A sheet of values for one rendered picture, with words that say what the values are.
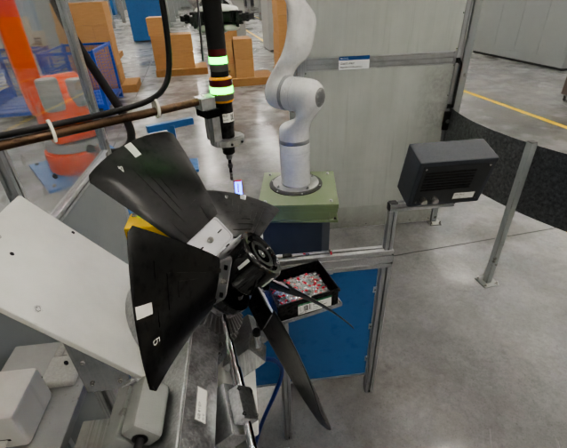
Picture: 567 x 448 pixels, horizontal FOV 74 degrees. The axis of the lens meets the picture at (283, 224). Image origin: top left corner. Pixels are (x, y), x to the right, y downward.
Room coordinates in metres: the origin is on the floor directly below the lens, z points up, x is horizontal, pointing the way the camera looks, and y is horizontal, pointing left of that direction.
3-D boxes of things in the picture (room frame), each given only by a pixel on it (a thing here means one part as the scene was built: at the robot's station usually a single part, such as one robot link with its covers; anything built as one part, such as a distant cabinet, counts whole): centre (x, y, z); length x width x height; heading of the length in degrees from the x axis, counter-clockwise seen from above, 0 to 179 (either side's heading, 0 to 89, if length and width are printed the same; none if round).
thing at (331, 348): (1.11, 0.04, 0.45); 0.82 x 0.02 x 0.66; 95
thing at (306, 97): (1.41, -0.08, 1.31); 0.19 x 0.12 x 0.24; 53
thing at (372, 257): (1.11, 0.04, 0.82); 0.90 x 0.04 x 0.08; 95
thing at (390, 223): (1.15, -0.39, 0.96); 0.03 x 0.03 x 0.20; 5
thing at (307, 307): (0.96, -0.04, 0.85); 0.22 x 0.17 x 0.07; 110
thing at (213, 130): (0.74, 0.11, 1.49); 0.09 x 0.07 x 0.10; 130
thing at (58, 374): (0.68, 0.60, 0.87); 0.15 x 0.09 x 0.02; 6
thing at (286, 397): (0.94, 0.02, 0.40); 0.03 x 0.03 x 0.80; 20
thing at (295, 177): (1.43, -0.06, 1.10); 0.19 x 0.19 x 0.18
